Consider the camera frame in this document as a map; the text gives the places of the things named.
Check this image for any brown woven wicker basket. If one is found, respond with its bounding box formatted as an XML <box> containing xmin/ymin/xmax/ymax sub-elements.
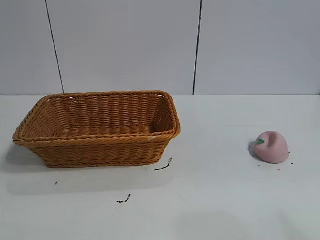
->
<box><xmin>12</xmin><ymin>90</ymin><xmax>182</xmax><ymax>169</ymax></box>

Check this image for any pink toy peach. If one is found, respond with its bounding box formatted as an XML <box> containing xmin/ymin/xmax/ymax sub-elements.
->
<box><xmin>253</xmin><ymin>130</ymin><xmax>290</xmax><ymax>165</ymax></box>

